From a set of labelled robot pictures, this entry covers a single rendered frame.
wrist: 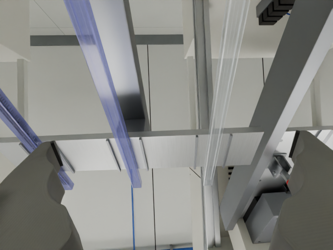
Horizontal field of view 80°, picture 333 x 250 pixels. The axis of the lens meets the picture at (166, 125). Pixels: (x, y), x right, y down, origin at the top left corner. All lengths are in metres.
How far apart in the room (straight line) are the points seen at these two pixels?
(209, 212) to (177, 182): 1.48
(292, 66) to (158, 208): 1.96
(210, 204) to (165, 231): 1.63
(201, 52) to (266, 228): 0.46
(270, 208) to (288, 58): 0.28
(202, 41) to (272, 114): 0.36
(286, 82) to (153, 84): 1.81
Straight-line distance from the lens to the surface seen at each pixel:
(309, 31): 0.29
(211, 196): 0.61
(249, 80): 2.30
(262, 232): 0.51
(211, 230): 0.64
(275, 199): 0.47
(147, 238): 2.25
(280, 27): 0.92
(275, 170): 0.40
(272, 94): 0.33
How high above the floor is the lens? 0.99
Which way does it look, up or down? 2 degrees down
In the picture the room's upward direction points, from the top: 178 degrees clockwise
